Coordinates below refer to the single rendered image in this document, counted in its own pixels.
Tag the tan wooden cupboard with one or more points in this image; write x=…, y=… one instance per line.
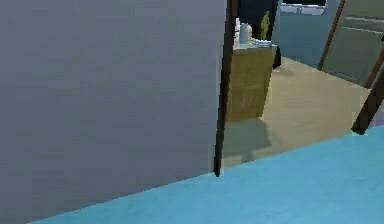
x=248, y=83

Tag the dark brown door frame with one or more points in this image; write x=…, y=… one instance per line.
x=224, y=86

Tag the yellow-green bottle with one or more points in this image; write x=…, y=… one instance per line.
x=265, y=26

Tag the white jug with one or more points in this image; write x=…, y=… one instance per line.
x=245, y=32

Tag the white plate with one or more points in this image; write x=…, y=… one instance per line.
x=261, y=42

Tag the grey room door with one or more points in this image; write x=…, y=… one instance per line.
x=355, y=40

